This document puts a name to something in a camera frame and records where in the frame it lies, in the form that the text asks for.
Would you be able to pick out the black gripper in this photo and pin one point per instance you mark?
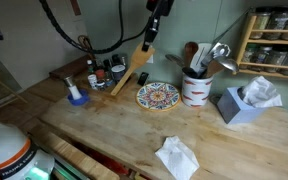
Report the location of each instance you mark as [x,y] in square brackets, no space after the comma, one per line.
[158,8]

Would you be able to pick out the wooden spatula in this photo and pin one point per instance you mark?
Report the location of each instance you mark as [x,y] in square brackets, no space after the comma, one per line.
[138,59]

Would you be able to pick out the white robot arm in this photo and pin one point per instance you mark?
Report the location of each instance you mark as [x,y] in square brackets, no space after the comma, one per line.
[15,156]

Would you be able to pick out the white plastic spatula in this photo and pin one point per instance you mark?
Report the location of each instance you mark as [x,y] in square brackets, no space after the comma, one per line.
[203,50]

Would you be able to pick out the white red utensil holder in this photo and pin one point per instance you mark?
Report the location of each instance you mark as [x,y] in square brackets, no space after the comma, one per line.
[195,92]

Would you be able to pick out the metal serving spoon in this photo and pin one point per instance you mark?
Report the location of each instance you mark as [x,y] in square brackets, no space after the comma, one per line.
[175,59]

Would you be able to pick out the dark wooden spoon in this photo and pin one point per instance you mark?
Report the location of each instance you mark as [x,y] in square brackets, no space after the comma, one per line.
[190,49]

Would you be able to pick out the small black device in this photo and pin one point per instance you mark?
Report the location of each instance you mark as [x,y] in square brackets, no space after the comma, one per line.
[143,78]

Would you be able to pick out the large dark can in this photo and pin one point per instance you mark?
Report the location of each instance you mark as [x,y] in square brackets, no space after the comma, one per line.
[118,72]

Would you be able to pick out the colourful round trivet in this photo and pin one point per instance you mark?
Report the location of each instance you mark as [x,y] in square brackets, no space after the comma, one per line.
[158,96]

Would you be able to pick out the wooden spice tray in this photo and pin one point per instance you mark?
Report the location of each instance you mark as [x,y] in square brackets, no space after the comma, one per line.
[83,83]

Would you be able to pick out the red lid spice jar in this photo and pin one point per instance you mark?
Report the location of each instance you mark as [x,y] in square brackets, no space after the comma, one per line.
[100,74]

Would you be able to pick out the metal slotted spoon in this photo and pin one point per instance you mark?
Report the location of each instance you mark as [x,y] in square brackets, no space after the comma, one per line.
[218,50]

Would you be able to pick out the white spice jar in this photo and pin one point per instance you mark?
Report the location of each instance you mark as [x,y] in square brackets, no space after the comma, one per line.
[93,81]

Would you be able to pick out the dark wooden cutting board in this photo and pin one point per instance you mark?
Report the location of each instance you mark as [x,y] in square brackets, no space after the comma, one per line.
[73,68]

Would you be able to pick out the metal ladle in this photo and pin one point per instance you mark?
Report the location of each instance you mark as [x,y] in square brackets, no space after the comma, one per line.
[228,63]

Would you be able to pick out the white steel pepper grinder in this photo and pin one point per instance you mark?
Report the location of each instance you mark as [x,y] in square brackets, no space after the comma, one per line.
[72,87]

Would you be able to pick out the grey tissue box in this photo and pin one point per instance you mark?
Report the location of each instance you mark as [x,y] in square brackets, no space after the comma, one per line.
[234,110]

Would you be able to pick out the white crumpled napkin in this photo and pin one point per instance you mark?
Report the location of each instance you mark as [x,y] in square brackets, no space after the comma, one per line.
[179,160]

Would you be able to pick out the white wall outlet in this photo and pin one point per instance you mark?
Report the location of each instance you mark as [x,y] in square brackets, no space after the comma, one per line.
[151,59]

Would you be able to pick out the wooden wall spice rack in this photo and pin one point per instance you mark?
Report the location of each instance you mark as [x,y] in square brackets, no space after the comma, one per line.
[245,40]

